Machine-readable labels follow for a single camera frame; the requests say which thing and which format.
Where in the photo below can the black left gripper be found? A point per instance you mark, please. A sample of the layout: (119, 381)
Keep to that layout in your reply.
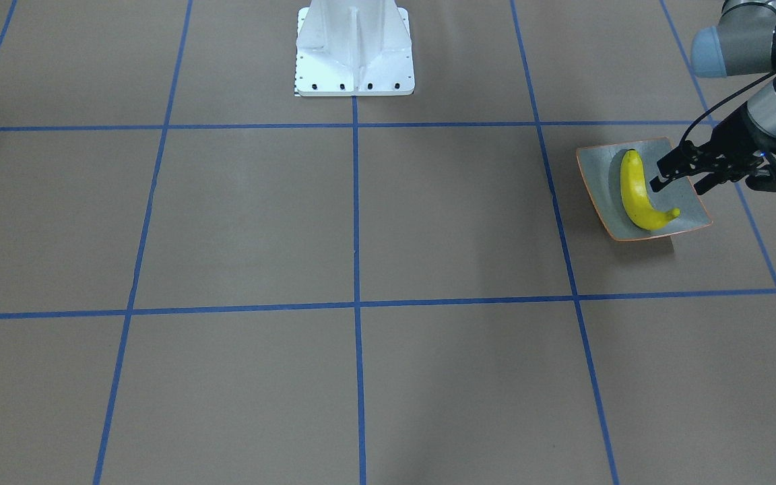
(733, 137)

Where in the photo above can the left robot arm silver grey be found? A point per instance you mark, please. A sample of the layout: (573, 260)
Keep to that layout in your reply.
(742, 42)

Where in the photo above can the grey square plate orange rim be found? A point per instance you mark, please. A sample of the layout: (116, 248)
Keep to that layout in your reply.
(600, 170)

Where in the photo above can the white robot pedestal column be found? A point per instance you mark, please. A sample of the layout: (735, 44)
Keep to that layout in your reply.
(354, 48)

